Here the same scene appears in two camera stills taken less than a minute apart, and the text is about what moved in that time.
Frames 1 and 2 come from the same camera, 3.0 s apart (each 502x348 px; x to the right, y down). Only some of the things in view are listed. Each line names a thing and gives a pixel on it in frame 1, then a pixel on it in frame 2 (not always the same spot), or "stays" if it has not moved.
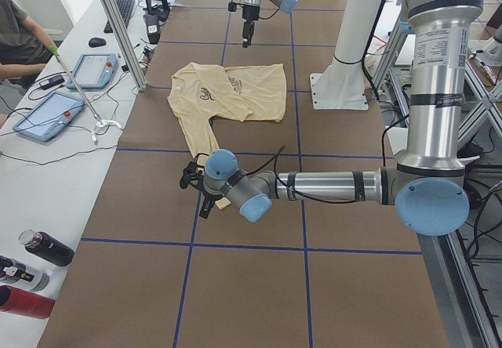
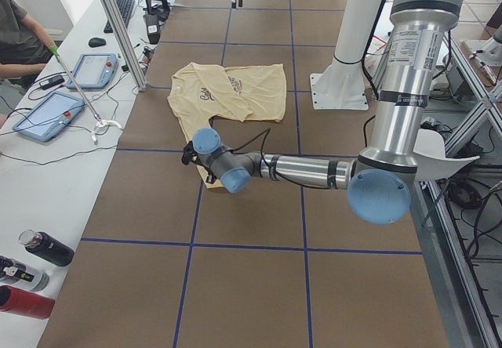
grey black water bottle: x=17 y=273 stays
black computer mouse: x=96 y=42 stays
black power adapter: x=153 y=28 stays
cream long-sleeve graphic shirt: x=200 y=94 stays
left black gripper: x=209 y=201 to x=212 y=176
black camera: x=192 y=173 to x=190 y=154
